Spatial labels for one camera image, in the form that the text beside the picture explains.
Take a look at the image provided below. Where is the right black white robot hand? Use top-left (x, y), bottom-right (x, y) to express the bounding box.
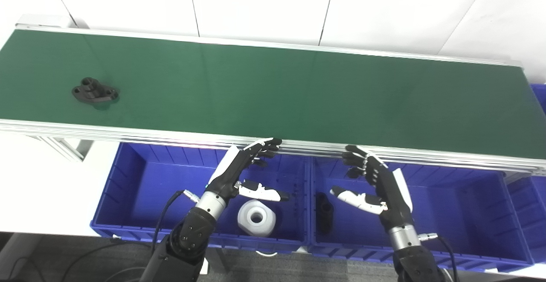
top-left (330, 145), bottom-right (415, 229)

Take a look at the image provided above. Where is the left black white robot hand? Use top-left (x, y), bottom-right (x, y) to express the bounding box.
top-left (206, 137), bottom-right (290, 203)

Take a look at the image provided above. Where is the black flanged metal part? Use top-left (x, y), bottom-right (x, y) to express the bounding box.
top-left (72, 77), bottom-right (120, 105)

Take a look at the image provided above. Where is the black cylindrical part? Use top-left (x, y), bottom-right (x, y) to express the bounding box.
top-left (316, 192), bottom-right (334, 233)

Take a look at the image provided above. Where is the blue plastic bin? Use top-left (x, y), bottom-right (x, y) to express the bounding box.
top-left (530, 84), bottom-right (546, 114)
top-left (308, 156), bottom-right (534, 274)
top-left (90, 142), bottom-right (311, 253)
top-left (505, 173), bottom-right (546, 265)

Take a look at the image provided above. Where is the aluminium conveyor support leg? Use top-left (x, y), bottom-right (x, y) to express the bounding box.
top-left (26, 135), bottom-right (94, 162)

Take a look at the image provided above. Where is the white plastic ring part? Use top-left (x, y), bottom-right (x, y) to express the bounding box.
top-left (237, 200), bottom-right (276, 237)

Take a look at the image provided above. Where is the green conveyor belt aluminium frame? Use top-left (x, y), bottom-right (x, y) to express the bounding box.
top-left (0, 14), bottom-right (546, 174)

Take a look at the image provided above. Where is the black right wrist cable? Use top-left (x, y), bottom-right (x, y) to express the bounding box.
top-left (418, 232), bottom-right (459, 282)

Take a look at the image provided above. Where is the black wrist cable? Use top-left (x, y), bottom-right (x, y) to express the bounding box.
top-left (418, 232), bottom-right (459, 282)
top-left (150, 189), bottom-right (201, 257)

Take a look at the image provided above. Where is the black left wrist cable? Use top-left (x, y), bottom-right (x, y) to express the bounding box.
top-left (150, 189), bottom-right (201, 257)

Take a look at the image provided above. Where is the black floor cable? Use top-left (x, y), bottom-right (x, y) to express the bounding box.
top-left (60, 241), bottom-right (154, 282)

